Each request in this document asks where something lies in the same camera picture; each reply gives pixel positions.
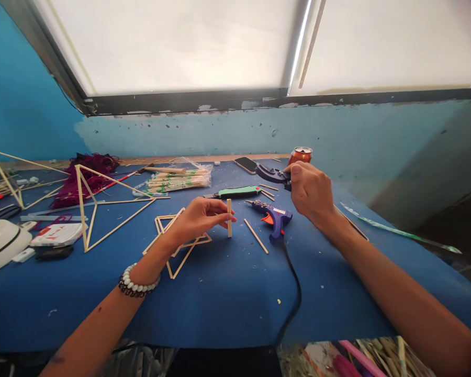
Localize person's left hand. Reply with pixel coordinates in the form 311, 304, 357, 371
152, 196, 237, 269

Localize person's right hand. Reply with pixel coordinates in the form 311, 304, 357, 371
282, 160, 337, 227

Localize black hand cutter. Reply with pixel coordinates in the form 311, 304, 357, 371
254, 163, 294, 192

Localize orange drink can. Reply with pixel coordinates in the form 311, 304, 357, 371
288, 146, 313, 168

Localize blue hot glue gun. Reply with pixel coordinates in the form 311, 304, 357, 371
244, 199, 294, 241

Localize pack of bamboo sticks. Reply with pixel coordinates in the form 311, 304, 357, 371
144, 161, 214, 198

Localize small cut bamboo stick pieces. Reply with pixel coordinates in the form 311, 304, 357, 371
258, 183, 279, 202

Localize green utility knife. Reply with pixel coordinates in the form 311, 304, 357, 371
203, 185, 262, 199

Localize long loose bamboo stick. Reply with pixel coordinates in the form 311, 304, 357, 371
243, 218, 270, 255

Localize smartphone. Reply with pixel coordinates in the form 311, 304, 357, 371
233, 157, 261, 175

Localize blue table mat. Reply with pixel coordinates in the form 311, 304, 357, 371
0, 158, 471, 353

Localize green striped plastic strip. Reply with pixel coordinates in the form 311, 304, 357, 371
339, 201, 463, 255

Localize purple yarn bundle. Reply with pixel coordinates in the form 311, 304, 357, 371
50, 152, 121, 210

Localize red and white packet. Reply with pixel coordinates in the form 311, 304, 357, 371
29, 223, 88, 249

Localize small black pouch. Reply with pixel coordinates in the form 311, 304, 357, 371
34, 246, 75, 262

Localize clear glue sticks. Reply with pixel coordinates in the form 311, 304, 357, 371
19, 210, 90, 223

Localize white plug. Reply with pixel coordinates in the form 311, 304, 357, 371
10, 248, 37, 263

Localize pile of craft scraps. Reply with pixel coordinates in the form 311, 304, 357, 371
277, 336, 437, 377

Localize window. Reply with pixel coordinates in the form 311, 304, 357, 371
0, 0, 471, 117

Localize white power strip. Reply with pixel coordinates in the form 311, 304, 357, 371
0, 219, 33, 278

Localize flat bamboo stick triangle frame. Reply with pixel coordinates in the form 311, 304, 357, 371
142, 207, 213, 280

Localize wooden handled hammer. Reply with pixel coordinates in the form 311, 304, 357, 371
134, 162, 187, 176

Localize bamboo stick pyramid frame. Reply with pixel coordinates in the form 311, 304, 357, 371
0, 149, 71, 211
74, 164, 172, 254

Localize black glue gun cable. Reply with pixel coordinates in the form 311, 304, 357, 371
274, 235, 303, 348

